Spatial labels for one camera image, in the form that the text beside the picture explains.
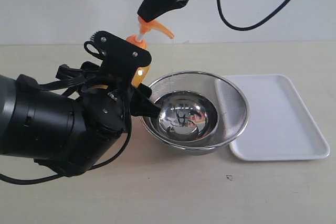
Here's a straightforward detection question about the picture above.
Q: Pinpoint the white rectangular plastic tray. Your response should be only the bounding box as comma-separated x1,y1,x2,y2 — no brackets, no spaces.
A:
223,74,330,161

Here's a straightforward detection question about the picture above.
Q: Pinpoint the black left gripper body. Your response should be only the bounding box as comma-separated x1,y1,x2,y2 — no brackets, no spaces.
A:
75,77,139,143

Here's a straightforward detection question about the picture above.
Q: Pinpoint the orange pump soap bottle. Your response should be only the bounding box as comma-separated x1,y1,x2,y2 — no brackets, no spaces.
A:
126,16,175,87

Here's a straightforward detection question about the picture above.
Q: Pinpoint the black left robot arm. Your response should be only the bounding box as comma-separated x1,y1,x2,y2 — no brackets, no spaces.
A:
1,76,160,177

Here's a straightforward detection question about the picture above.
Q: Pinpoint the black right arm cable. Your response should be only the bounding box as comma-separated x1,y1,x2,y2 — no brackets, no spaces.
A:
215,0,308,31

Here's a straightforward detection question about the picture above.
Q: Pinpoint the small stainless steel bowl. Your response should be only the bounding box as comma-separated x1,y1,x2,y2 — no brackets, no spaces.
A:
150,90,219,143

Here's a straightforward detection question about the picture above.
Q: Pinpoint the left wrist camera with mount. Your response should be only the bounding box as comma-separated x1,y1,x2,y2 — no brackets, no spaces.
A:
57,30,152,100

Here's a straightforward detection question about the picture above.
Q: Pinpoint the steel mesh strainer basket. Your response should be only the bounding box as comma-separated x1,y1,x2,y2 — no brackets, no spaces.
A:
140,70,250,156

